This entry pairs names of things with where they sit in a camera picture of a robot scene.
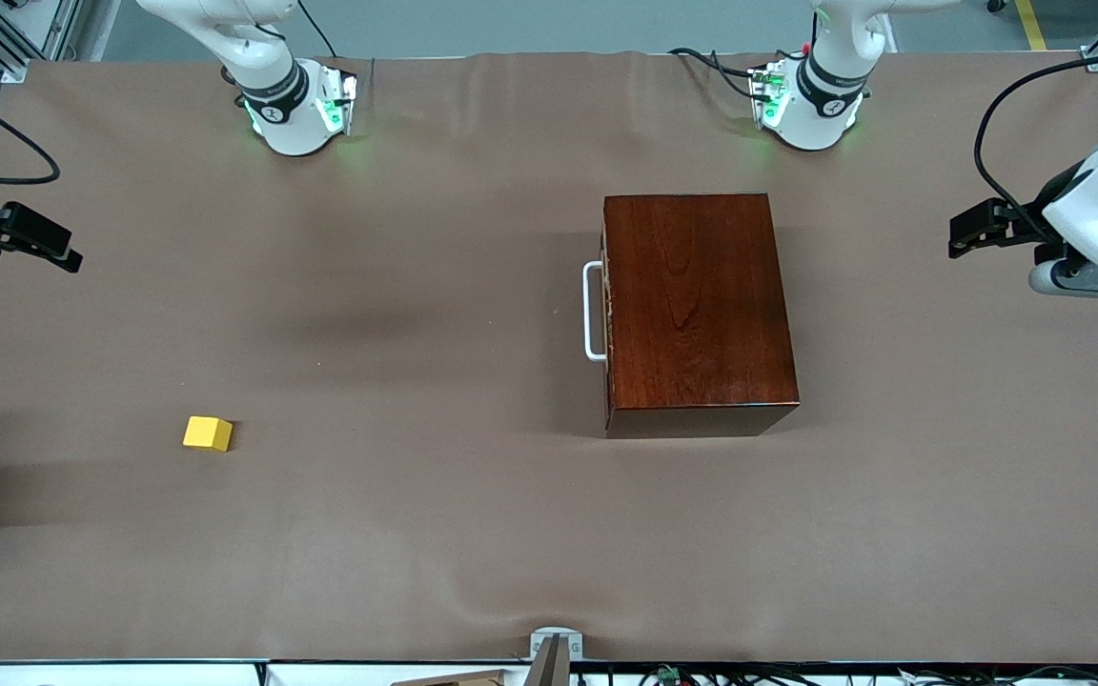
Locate dark wooden drawer cabinet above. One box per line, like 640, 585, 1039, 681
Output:
603, 193, 802, 440

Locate tan wooden board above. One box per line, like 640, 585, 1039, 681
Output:
390, 669, 510, 686

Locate brown table mat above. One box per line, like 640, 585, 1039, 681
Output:
0, 50, 1098, 666

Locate light wood drawer white handle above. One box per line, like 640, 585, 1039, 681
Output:
582, 198, 615, 435

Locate yellow block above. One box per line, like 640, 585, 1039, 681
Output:
182, 415, 234, 454

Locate black base cable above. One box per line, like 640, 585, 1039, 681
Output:
295, 0, 339, 60
667, 46, 771, 102

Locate black left base cable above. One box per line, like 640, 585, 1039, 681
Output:
667, 46, 771, 102

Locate grey metal bracket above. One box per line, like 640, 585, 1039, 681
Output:
522, 627, 585, 686

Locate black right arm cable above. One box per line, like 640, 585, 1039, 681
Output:
0, 79, 63, 186

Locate black right base cable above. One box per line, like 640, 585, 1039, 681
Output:
295, 0, 339, 60

